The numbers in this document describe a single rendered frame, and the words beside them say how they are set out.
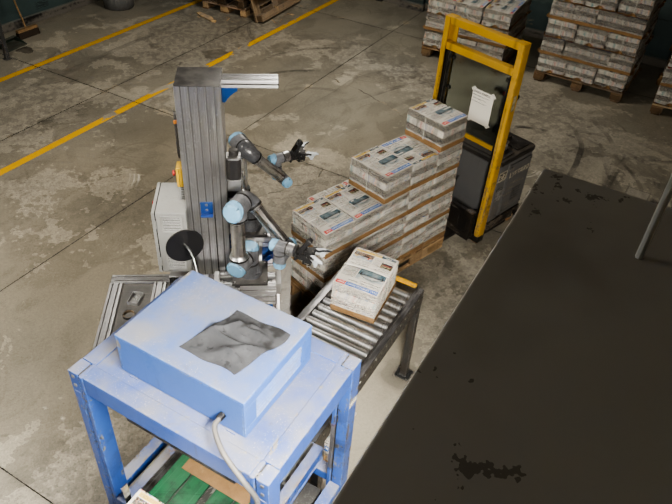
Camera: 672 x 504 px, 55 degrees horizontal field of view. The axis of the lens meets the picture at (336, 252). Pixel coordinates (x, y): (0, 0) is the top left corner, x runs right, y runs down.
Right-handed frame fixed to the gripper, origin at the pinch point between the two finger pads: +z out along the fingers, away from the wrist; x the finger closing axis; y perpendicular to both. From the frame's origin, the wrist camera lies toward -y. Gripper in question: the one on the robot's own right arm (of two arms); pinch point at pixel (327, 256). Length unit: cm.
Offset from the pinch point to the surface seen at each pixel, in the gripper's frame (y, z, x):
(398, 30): 28, -146, -703
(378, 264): 16.3, 22.7, -32.3
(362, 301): 28.2, 22.1, -7.2
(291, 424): -13, 35, 135
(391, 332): 43, 43, -6
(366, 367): 47, 38, 25
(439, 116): -31, 19, -184
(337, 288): 24.1, 6.1, -6.9
